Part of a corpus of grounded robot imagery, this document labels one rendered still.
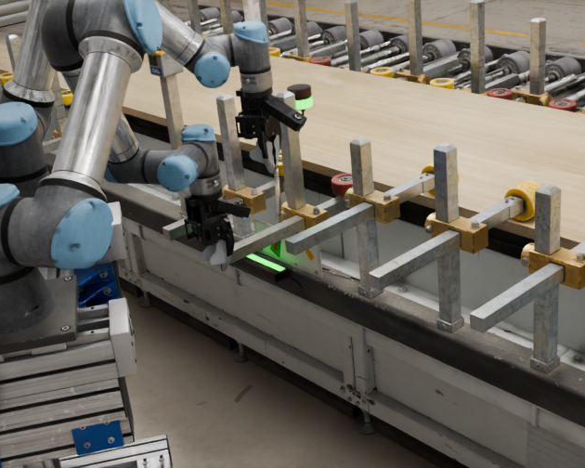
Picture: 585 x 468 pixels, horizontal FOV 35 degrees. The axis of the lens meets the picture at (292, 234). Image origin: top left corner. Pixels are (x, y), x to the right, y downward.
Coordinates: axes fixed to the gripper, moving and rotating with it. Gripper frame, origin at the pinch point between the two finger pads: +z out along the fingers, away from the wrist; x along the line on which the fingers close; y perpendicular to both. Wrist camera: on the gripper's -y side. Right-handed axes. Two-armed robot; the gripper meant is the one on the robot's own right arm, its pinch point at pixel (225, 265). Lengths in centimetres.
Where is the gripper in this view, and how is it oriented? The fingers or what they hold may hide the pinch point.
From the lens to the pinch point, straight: 221.3
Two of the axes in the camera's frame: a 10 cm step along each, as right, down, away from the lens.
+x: 6.6, 2.6, -7.0
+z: 1.0, 9.0, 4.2
